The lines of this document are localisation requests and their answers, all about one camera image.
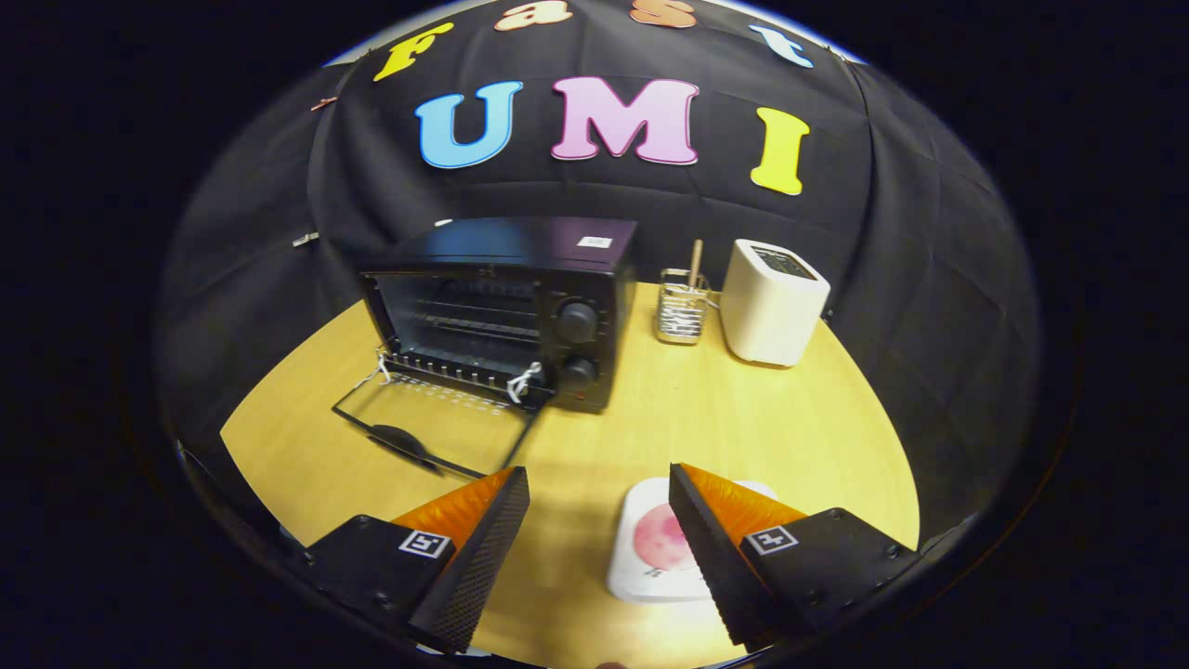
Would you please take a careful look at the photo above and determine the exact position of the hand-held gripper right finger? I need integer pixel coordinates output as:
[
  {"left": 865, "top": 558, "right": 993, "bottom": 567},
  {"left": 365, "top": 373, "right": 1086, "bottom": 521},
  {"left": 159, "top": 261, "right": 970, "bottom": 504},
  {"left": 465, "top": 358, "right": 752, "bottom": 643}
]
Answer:
[{"left": 669, "top": 463, "right": 922, "bottom": 649}]

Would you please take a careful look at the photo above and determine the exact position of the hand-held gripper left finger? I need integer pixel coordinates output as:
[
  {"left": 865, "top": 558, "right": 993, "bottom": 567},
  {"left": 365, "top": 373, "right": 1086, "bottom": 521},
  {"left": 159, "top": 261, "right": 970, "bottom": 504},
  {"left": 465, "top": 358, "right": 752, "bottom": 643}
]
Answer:
[{"left": 302, "top": 466, "right": 530, "bottom": 654}]

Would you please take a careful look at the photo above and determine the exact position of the white plate with pink meat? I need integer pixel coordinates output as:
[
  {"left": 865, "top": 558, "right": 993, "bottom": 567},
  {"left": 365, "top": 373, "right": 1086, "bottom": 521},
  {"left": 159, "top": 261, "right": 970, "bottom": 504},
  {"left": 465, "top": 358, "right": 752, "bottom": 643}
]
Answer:
[{"left": 607, "top": 477, "right": 779, "bottom": 605}]

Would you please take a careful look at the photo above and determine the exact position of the black toaster oven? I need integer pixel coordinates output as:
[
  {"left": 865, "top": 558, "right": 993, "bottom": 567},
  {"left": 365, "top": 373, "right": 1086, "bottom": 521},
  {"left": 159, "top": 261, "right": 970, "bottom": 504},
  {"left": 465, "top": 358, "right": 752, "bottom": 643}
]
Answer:
[{"left": 332, "top": 216, "right": 640, "bottom": 480}]

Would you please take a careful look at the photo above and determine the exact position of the white bread toaster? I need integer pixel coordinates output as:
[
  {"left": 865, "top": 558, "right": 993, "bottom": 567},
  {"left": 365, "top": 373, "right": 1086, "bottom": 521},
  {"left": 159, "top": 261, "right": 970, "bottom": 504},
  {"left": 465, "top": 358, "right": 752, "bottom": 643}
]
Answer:
[{"left": 720, "top": 239, "right": 831, "bottom": 367}]

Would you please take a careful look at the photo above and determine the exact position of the black backdrop cloth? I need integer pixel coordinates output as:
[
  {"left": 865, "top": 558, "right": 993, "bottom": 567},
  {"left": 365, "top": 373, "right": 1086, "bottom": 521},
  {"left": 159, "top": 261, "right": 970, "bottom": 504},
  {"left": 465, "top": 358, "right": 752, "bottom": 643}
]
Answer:
[{"left": 158, "top": 0, "right": 1039, "bottom": 558}]

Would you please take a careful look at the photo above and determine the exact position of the metal wire utensil holder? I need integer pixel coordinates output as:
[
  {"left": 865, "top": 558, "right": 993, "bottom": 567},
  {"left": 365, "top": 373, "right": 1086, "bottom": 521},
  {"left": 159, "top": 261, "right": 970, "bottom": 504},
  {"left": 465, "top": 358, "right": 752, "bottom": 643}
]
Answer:
[{"left": 655, "top": 269, "right": 712, "bottom": 346}]

